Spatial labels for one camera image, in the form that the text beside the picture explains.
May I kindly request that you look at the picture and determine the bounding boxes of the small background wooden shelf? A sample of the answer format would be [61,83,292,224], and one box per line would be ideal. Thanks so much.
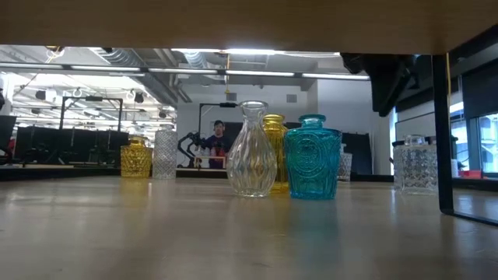
[193,155,227,170]

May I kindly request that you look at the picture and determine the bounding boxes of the yellow white ceiling cables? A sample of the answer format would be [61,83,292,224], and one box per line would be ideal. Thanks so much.
[44,45,66,61]

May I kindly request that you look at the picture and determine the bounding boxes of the black partition panels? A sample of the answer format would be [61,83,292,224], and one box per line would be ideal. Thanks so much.
[15,126,130,166]

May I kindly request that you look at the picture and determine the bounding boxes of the yellow squat glass vase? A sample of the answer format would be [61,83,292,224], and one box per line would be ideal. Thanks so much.
[120,135,153,179]

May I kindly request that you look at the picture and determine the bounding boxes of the wooden shelf black metal legs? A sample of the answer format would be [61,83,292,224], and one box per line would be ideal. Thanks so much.
[0,0,498,227]

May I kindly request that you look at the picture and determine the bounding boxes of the dark monitor screen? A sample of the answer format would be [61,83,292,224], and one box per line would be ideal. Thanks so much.
[0,114,17,153]

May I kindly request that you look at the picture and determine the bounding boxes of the clear wavy bottle-shaped vase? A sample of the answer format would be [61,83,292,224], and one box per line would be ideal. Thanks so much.
[226,100,278,198]

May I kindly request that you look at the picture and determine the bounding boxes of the yellow hanging ceiling cord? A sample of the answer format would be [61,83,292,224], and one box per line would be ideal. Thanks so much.
[224,54,231,96]

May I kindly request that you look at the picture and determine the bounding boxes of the person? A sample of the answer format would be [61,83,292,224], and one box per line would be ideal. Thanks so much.
[204,119,234,170]

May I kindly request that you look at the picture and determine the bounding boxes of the window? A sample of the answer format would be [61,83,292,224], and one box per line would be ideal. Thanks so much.
[453,101,498,174]

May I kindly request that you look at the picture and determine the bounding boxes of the white wall board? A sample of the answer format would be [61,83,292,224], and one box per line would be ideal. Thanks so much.
[395,110,437,148]

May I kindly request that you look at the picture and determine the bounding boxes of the clear diamond-cut cylinder vase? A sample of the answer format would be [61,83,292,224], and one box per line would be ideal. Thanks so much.
[151,126,179,180]

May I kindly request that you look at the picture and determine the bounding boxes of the clear diamond-cut square vase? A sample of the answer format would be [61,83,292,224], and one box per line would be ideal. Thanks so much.
[392,134,440,195]

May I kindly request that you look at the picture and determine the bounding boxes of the grey spiral ceiling duct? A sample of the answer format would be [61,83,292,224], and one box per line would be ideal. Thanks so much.
[87,47,194,106]
[184,50,219,71]

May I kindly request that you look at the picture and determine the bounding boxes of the teal medallion embossed glass vase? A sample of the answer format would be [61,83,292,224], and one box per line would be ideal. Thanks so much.
[283,114,343,201]

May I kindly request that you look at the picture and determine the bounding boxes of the black window blind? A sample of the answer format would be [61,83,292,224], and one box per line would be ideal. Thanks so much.
[461,64,498,120]

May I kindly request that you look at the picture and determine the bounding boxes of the clear small diamond-cut jar vase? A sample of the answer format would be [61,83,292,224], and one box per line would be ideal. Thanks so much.
[338,142,354,183]

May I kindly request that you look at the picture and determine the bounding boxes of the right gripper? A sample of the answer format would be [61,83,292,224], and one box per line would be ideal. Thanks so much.
[340,53,419,117]

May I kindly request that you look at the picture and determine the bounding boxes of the long ceiling light bar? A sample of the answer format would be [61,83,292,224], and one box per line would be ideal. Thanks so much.
[0,61,370,82]

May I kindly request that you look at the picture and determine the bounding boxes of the black leaning board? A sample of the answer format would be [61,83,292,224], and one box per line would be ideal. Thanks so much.
[342,131,374,176]

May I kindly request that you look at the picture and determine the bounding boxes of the yellow tall glass vase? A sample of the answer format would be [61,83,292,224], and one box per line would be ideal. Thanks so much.
[262,114,291,194]

